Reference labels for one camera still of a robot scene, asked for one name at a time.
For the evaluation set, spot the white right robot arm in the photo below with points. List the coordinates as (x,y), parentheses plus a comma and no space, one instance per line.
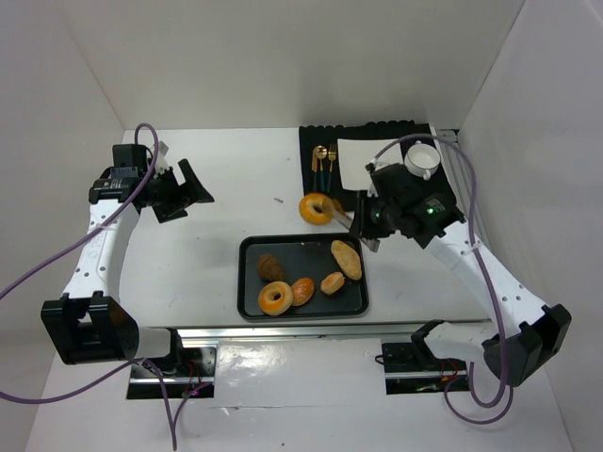
(524,332)

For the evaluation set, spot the gold spoon teal handle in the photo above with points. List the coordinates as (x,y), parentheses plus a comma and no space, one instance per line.
(319,155)

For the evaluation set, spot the round orange bun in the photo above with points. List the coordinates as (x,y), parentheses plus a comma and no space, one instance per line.
(302,289)

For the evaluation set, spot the orange glazed donut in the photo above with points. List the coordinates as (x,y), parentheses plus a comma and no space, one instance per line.
(316,209)
(275,298)

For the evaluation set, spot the dark brown croissant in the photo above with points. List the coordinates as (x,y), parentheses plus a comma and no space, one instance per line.
(270,269)

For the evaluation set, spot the long tan bread loaf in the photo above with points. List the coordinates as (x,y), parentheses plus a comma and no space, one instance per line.
(348,259)

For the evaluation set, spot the small round bread roll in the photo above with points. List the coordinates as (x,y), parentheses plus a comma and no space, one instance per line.
(332,283)

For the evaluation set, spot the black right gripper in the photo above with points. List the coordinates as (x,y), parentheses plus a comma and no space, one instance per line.
(363,217)

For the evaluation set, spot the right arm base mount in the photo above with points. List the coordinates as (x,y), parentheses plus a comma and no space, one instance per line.
(407,374)

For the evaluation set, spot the white teacup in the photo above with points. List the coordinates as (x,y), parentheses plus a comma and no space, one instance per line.
(422,160)

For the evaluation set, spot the black baking tray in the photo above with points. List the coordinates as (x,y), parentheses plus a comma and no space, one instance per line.
(300,256)

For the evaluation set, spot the gold fork teal handle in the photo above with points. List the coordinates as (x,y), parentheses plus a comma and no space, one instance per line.
(328,169)

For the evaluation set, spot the metal tongs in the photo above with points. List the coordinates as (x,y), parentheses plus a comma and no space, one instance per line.
(334,211)

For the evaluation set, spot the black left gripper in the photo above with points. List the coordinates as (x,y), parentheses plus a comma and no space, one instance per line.
(171,194)

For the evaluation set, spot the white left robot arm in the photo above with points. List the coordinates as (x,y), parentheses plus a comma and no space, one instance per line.
(87,324)

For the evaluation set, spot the white square plate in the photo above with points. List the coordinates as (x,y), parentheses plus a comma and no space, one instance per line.
(353,157)

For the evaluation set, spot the black placemat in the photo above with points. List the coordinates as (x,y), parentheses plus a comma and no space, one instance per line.
(313,135)

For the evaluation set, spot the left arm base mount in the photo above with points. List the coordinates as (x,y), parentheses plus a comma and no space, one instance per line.
(193,376)

